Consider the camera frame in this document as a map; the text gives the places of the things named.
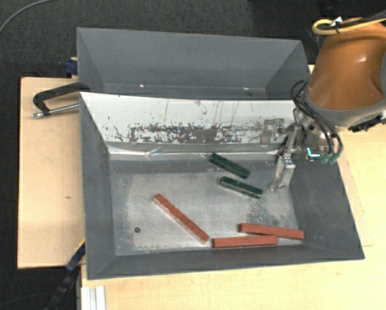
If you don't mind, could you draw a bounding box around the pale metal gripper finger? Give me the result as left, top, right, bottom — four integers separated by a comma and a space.
259, 118, 286, 147
267, 155, 297, 192

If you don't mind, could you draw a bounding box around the dark green flat block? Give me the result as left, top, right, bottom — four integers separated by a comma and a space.
208, 152, 252, 180
219, 176, 264, 200

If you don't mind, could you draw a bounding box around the red-brown flat block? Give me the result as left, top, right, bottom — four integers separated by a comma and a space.
152, 193, 211, 245
238, 222, 305, 241
210, 234, 279, 249

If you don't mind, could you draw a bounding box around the grey metal bin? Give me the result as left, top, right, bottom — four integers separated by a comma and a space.
76, 26, 366, 281

